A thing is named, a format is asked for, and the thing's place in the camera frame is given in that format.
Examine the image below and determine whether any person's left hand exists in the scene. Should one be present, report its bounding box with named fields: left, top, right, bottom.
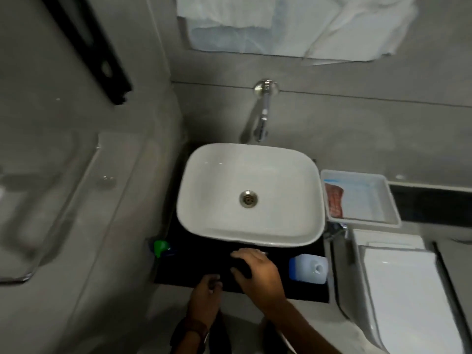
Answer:
left=187, top=273, right=223, bottom=327

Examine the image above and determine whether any person's right forearm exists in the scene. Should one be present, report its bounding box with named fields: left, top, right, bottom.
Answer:
left=265, top=298, right=345, bottom=354

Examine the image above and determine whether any white toilet lid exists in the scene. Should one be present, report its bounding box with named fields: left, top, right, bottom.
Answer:
left=358, top=245, right=466, bottom=354

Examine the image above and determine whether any chrome wall faucet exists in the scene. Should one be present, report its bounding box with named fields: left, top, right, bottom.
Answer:
left=253, top=79, right=279, bottom=143

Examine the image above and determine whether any white ceramic sink basin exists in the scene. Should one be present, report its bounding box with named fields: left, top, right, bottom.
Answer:
left=176, top=143, right=326, bottom=248

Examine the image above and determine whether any metal sink drain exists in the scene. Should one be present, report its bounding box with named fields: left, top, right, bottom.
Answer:
left=239, top=190, right=259, bottom=209

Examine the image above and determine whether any white bottle with blue cap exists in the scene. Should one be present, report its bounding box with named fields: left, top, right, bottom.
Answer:
left=288, top=254, right=329, bottom=285

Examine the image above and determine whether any person's left forearm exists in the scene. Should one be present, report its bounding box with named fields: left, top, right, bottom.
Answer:
left=170, top=318, right=211, bottom=354

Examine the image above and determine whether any person's right hand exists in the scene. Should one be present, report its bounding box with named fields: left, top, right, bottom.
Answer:
left=230, top=248, right=291, bottom=317

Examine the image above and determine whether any white towel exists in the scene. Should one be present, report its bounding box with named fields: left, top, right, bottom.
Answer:
left=303, top=0, right=419, bottom=66

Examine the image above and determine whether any black wall bracket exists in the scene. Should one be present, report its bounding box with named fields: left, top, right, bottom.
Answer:
left=39, top=0, right=133, bottom=106

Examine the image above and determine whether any clear glass shelf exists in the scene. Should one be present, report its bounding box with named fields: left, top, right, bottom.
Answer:
left=0, top=132, right=145, bottom=284

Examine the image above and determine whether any brown wristband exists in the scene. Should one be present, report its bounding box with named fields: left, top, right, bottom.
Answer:
left=183, top=317, right=210, bottom=338

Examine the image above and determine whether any chrome angle valve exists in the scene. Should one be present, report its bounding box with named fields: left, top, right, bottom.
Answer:
left=326, top=222, right=349, bottom=241

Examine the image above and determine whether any wall mirror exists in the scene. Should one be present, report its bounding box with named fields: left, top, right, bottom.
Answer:
left=176, top=0, right=419, bottom=67

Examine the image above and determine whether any white toilet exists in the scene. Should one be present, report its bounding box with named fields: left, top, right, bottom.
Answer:
left=350, top=228, right=472, bottom=354

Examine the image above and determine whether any brown item in tray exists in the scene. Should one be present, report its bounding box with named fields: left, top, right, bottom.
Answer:
left=325, top=183, right=345, bottom=219

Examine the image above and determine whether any green plastic item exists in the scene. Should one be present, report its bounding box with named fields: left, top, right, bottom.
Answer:
left=149, top=239, right=177, bottom=259

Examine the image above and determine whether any black vanity counter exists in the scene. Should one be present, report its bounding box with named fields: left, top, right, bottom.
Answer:
left=153, top=144, right=330, bottom=304

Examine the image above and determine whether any white plastic tray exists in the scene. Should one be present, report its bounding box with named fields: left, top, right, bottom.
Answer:
left=320, top=169, right=402, bottom=229

